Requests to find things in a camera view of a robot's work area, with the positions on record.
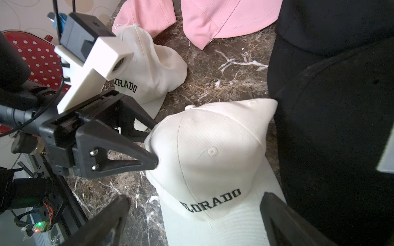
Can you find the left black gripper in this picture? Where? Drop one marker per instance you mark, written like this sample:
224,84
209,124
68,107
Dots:
96,138

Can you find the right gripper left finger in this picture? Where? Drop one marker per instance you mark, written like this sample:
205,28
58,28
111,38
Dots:
106,228

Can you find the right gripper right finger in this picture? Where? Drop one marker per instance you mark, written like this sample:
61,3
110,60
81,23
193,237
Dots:
285,227

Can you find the white colorado cap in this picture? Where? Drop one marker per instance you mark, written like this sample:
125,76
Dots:
153,72
213,173

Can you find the white Colorado cap front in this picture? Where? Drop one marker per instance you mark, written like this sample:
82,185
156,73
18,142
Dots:
213,173

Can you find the pink baseball cap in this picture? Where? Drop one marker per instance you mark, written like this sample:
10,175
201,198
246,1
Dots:
204,21
154,16

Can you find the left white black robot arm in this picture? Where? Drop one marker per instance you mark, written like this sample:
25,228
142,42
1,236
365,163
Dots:
94,139

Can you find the small circuit board with led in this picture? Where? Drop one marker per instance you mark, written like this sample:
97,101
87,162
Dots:
39,227

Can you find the red silver toaster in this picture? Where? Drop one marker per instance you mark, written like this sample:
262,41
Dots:
40,58

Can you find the black cap with white patch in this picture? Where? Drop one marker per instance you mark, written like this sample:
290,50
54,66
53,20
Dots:
334,120

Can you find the black cap rear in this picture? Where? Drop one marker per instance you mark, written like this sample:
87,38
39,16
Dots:
311,31

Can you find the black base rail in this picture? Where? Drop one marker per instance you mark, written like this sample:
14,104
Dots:
68,216

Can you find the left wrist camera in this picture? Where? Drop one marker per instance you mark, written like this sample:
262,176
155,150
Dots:
90,55

